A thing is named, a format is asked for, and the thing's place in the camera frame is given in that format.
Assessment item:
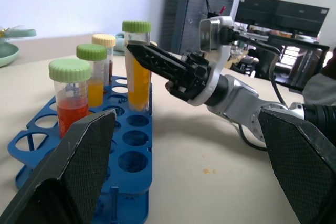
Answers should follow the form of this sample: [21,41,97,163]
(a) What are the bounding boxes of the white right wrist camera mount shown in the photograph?
[187,16,234,107]

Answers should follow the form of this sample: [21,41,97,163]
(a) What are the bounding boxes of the pale green bowl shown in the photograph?
[0,42,20,68]

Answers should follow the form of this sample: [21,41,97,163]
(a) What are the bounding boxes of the dark grey pegboard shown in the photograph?
[159,0,263,55]

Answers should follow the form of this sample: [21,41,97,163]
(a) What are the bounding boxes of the black framed screen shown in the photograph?
[266,35,330,94]

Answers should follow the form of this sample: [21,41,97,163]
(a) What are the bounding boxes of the red liquid tube green cap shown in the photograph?
[48,58,92,140]

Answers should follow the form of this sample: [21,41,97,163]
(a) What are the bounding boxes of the tall yellow tube green cap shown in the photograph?
[122,20,152,112]

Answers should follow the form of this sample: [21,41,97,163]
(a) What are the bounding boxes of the dark red tube yellow cap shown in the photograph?
[91,34,117,86]

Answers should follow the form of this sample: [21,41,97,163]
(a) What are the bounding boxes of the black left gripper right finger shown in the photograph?
[258,108,336,224]

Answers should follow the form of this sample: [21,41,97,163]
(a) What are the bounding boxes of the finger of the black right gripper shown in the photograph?
[126,44,190,81]

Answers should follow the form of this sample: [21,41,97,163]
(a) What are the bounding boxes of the black computer monitor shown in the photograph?
[234,0,330,38]

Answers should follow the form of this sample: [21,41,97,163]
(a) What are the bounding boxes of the blue test tube rack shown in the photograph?
[7,76,154,224]

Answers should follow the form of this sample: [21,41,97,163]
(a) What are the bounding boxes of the teal cloth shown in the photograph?
[114,31,127,56]

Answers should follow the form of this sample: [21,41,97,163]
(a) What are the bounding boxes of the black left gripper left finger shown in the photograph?
[0,109,117,224]

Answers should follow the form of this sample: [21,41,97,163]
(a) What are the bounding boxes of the pale green plate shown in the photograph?
[0,26,37,40]

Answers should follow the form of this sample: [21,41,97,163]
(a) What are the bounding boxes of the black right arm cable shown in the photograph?
[227,28,288,152]

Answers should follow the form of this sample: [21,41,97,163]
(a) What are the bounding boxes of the short yellow tube green cap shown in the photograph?
[76,43,108,108]

